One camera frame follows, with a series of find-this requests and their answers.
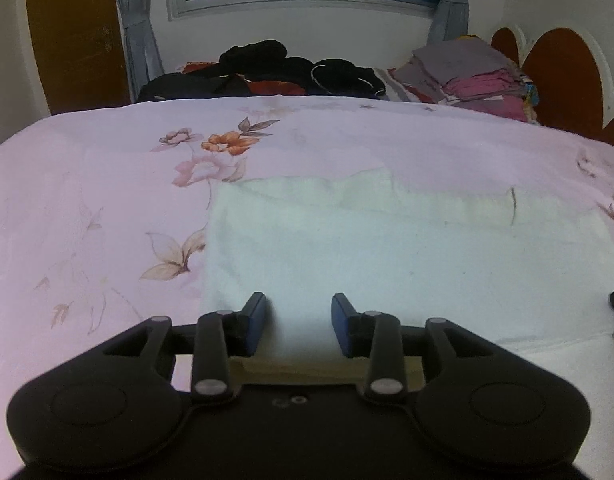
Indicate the pink floral bedsheet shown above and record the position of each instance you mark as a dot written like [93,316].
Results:
[98,230]

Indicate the pile of black clothes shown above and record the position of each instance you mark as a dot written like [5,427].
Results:
[264,69]

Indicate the white knit sweater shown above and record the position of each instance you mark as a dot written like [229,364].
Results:
[526,270]

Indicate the left grey curtain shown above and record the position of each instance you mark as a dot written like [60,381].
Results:
[140,47]

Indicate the brown wooden door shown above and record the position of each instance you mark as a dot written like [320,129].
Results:
[79,54]

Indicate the red heart headboard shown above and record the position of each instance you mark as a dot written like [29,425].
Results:
[573,80]

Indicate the stack of folded clothes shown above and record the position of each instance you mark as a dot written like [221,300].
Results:
[464,73]

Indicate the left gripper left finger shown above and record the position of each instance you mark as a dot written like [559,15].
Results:
[215,338]

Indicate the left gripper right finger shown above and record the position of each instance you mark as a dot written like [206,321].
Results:
[441,345]

